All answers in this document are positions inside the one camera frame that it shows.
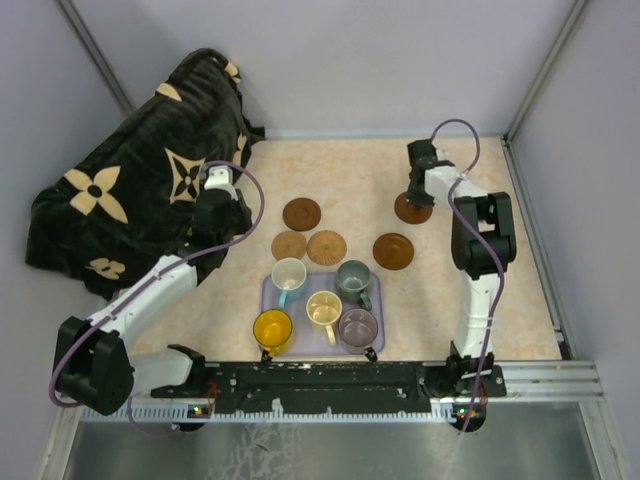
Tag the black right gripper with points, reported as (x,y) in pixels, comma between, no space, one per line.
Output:
(417,200)

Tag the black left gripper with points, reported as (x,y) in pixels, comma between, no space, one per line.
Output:
(244,212)

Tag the dark brown wooden coaster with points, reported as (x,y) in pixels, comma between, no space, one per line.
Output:
(410,213)

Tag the light wooden coaster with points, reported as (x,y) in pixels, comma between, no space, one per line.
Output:
(289,244)

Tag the dark brown round coaster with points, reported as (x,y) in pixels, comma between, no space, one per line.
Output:
(301,214)

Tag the light woven coaster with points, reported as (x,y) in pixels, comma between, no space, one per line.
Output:
(326,248)

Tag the grey-green mug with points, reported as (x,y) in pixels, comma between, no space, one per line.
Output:
(353,281)

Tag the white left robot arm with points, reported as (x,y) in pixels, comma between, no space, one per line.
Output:
(92,363)

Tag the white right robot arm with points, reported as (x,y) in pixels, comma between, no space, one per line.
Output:
(483,244)

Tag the black floral blanket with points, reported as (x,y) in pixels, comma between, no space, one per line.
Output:
(109,219)

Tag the white and blue mug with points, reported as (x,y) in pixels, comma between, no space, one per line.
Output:
(289,276)

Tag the yellow mug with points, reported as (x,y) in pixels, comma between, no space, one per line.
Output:
(273,330)

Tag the cream mug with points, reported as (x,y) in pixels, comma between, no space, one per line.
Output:
(324,310)

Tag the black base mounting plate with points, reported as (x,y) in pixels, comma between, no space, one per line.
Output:
(312,387)

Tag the purple mug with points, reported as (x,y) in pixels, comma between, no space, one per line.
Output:
(357,330)

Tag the grey aluminium frame rail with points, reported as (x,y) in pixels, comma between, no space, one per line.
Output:
(563,38)

